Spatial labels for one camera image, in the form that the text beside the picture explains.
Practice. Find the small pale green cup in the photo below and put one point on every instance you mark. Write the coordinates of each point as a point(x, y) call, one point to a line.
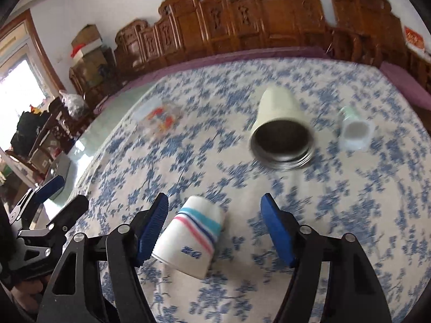
point(356, 132)

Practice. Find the carved wooden armchair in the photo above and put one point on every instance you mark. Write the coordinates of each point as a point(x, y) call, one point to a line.
point(374, 18)

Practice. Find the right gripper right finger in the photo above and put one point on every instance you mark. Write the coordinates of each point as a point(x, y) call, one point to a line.
point(354, 293)

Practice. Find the blue floral tablecloth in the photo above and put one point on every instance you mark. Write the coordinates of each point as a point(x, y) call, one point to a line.
point(381, 195)

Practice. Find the person's left hand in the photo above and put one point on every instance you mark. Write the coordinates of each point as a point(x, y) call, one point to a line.
point(28, 295)

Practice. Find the striped white paper cup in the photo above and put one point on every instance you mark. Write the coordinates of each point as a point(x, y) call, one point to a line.
point(189, 241)

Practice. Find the stacked cardboard boxes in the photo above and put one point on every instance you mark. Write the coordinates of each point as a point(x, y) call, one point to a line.
point(92, 60)

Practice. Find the purple sofa cushion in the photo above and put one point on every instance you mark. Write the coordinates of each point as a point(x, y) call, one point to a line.
point(246, 55)

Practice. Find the purple armchair cushion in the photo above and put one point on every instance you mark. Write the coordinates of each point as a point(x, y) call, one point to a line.
point(412, 91)

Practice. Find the carved wooden sofa bench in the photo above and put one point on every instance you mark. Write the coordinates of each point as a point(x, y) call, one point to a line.
point(192, 29)

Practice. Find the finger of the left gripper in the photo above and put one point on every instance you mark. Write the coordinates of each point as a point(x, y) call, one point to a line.
point(69, 215)
point(50, 186)

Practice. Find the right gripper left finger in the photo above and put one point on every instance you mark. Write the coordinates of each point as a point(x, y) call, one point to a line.
point(96, 280)

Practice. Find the dark wooden chair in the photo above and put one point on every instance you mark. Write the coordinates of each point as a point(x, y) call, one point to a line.
point(40, 138)

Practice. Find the cream steel tumbler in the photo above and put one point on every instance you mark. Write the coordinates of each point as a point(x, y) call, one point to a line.
point(281, 137)

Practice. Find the grey metal utensil box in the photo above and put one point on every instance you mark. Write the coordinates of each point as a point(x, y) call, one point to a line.
point(60, 166)

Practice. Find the clear glass with colourful print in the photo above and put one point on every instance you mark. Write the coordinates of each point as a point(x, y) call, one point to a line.
point(161, 119)

